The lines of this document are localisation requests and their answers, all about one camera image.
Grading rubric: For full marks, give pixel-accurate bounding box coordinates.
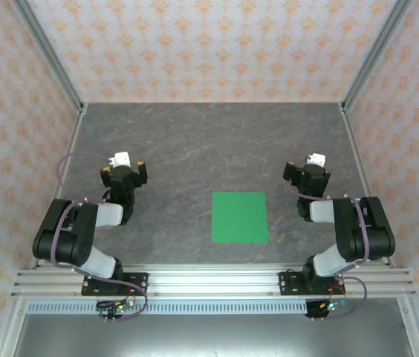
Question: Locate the aluminium frame leg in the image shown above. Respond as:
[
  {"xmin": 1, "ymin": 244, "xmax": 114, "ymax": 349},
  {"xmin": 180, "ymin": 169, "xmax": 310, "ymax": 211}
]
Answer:
[
  {"xmin": 0, "ymin": 297, "xmax": 28, "ymax": 357},
  {"xmin": 397, "ymin": 297, "xmax": 419, "ymax": 357}
]

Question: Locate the aluminium frame post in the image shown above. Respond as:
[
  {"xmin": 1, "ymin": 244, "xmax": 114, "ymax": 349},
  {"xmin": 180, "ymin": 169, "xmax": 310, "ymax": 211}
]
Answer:
[
  {"xmin": 10, "ymin": 0, "xmax": 86, "ymax": 115},
  {"xmin": 339, "ymin": 0, "xmax": 417, "ymax": 115}
]

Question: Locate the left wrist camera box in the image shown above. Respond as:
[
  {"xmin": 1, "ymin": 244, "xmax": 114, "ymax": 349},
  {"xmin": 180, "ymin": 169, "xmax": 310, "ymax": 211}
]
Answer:
[{"xmin": 107, "ymin": 150, "xmax": 131, "ymax": 168}]

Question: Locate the aluminium mounting rail beam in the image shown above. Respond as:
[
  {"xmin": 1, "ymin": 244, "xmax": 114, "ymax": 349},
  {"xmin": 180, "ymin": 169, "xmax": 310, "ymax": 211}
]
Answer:
[{"xmin": 10, "ymin": 264, "xmax": 418, "ymax": 298}]

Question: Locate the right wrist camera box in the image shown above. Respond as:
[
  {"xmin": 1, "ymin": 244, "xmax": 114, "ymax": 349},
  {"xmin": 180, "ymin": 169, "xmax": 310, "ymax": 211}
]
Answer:
[{"xmin": 305, "ymin": 152, "xmax": 326, "ymax": 167}]

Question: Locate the small circuit board with LEDs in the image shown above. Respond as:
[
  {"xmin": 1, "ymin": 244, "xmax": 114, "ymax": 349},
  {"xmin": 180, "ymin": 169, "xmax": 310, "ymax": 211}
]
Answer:
[
  {"xmin": 97, "ymin": 299, "xmax": 136, "ymax": 312},
  {"xmin": 319, "ymin": 299, "xmax": 348, "ymax": 312}
]

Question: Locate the grey slotted cable duct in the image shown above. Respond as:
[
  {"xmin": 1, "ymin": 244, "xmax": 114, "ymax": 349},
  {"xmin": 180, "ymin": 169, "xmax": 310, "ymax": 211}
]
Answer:
[{"xmin": 26, "ymin": 301, "xmax": 309, "ymax": 315}]

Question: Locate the shiny metal sheet panel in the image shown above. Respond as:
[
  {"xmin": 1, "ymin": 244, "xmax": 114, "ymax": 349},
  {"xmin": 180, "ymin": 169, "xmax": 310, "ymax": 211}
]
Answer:
[{"xmin": 8, "ymin": 314, "xmax": 418, "ymax": 357}]

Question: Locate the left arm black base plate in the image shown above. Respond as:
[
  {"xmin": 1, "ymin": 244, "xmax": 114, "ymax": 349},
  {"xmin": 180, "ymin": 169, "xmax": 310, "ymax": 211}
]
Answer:
[{"xmin": 81, "ymin": 272, "xmax": 149, "ymax": 297}]

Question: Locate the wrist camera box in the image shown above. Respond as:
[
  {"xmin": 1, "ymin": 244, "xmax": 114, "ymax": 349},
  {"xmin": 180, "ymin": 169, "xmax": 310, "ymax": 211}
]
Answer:
[
  {"xmin": 107, "ymin": 150, "xmax": 131, "ymax": 168},
  {"xmin": 305, "ymin": 152, "xmax": 326, "ymax": 167}
]

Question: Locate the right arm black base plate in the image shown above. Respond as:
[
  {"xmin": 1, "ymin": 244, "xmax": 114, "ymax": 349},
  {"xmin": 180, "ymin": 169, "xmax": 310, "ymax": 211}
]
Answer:
[{"xmin": 279, "ymin": 270, "xmax": 345, "ymax": 297}]

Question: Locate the aluminium table side rail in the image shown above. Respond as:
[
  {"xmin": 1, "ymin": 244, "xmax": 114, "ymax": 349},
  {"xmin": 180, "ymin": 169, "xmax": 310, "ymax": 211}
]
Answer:
[
  {"xmin": 30, "ymin": 103, "xmax": 88, "ymax": 271},
  {"xmin": 339, "ymin": 103, "xmax": 394, "ymax": 268}
]

